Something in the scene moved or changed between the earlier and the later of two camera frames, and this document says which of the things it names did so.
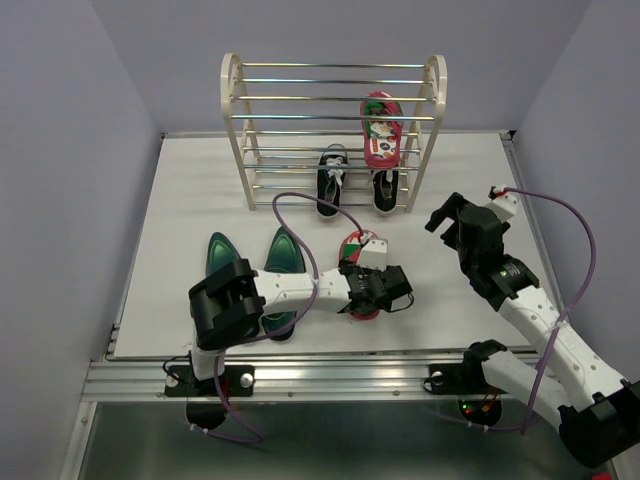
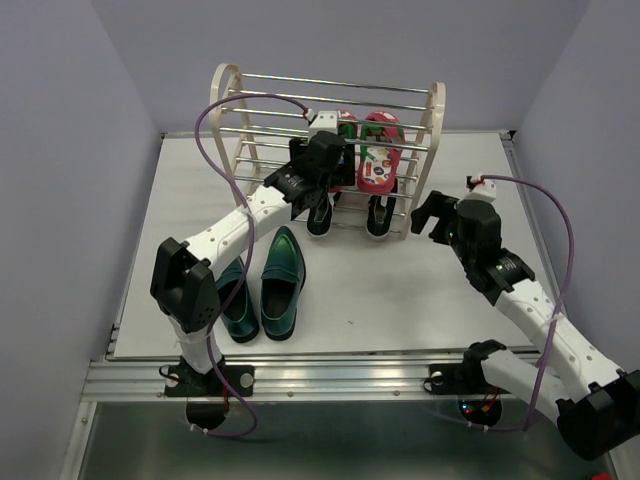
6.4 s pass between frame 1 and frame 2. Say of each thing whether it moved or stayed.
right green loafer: stayed
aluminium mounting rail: stayed
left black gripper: moved
